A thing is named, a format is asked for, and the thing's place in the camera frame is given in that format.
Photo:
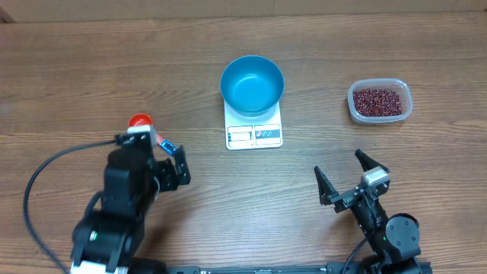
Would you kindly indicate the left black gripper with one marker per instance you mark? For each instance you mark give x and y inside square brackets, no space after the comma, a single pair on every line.
[167,173]

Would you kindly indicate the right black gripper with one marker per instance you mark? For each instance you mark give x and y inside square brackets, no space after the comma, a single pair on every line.
[351,195]

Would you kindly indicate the red scoop with blue handle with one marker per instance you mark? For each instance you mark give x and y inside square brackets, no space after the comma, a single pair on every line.
[141,123]

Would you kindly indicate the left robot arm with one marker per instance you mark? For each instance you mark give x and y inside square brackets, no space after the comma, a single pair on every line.
[113,225]

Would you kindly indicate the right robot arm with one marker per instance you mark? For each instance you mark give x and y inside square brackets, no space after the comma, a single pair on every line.
[391,244]

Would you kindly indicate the white digital kitchen scale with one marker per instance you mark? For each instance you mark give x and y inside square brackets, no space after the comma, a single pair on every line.
[253,132]

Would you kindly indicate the blue metal bowl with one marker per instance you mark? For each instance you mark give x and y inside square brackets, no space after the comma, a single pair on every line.
[252,85]

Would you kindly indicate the red beans in container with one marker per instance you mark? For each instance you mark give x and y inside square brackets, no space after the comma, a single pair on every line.
[377,102]

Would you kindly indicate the clear plastic container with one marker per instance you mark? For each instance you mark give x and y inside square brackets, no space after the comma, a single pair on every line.
[392,84]

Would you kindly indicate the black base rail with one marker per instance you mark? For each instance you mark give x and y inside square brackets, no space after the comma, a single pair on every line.
[258,269]

